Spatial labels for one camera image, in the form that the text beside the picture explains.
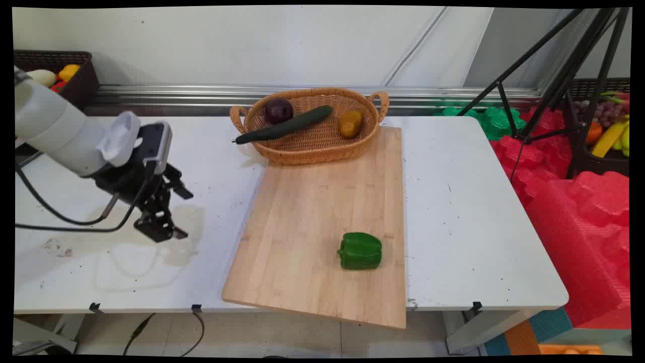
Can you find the white table leg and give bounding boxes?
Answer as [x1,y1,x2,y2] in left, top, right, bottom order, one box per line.
[442,309,541,355]

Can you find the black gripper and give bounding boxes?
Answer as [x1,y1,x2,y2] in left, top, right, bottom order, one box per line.
[93,162,194,244]

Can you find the red foam mat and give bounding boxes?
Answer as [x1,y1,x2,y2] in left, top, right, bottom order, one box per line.
[490,107,631,329]

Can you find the orange toy fruit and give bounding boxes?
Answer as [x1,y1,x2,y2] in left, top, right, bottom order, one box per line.
[585,121,604,146]

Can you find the black tripod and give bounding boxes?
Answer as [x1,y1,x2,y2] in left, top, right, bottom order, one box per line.
[456,8,630,181]

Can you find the green foam piece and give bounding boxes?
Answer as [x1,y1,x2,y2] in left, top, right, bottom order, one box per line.
[433,102,528,141]

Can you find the wooden cutting board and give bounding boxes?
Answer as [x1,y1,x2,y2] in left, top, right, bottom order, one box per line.
[221,126,407,331]

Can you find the dark red onion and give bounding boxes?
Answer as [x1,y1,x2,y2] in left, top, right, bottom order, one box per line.
[265,98,294,125]

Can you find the dark plastic fruit basket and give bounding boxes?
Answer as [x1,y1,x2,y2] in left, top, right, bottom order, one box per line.
[563,77,631,178]

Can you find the white toy vegetable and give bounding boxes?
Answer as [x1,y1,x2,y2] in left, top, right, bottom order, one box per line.
[26,69,57,88]

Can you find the yellow-green toy fruit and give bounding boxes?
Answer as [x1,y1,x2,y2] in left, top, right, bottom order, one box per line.
[612,125,631,157]

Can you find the black floor cable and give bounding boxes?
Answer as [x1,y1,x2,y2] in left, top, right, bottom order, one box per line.
[123,313,157,356]
[179,308,206,357]

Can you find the dark green cucumber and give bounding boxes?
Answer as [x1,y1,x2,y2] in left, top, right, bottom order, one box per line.
[233,105,334,146]

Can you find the metal wall rail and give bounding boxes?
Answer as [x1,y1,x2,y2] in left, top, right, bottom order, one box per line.
[83,84,544,117]

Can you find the teal and orange floor mat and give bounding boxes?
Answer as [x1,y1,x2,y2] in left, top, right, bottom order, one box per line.
[483,307,573,356]

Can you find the yellow-brown potato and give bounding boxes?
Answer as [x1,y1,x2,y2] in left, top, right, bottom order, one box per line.
[338,110,364,140]

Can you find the woven wicker basket with handles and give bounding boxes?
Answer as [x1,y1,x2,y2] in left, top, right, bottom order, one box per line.
[230,88,390,166]

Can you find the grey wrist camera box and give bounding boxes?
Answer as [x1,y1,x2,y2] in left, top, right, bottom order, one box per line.
[142,121,173,176]

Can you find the dark brown plastic basket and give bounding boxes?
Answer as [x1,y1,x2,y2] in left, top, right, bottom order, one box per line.
[14,50,100,112]

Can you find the green bell pepper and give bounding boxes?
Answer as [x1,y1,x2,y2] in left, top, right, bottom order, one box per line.
[337,232,383,271]

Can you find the purple toy grapes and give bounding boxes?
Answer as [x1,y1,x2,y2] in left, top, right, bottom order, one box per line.
[574,100,624,130]

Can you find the yellow toy banana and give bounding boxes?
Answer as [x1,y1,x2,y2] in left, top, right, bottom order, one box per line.
[591,117,630,158]

